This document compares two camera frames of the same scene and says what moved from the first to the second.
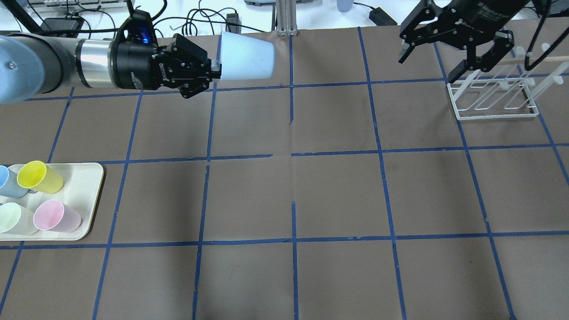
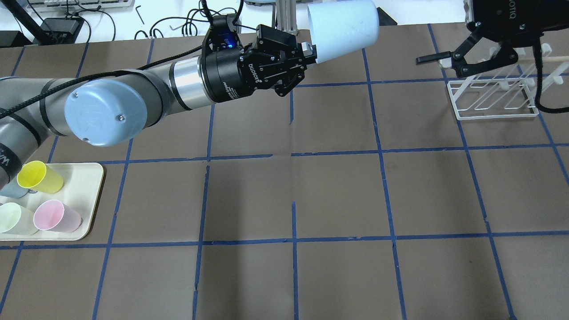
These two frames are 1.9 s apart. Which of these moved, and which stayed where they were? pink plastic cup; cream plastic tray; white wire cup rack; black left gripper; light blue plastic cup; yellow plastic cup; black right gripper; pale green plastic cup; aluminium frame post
Moved: black right gripper; black left gripper; light blue plastic cup
Stayed: pale green plastic cup; aluminium frame post; pink plastic cup; white wire cup rack; yellow plastic cup; cream plastic tray
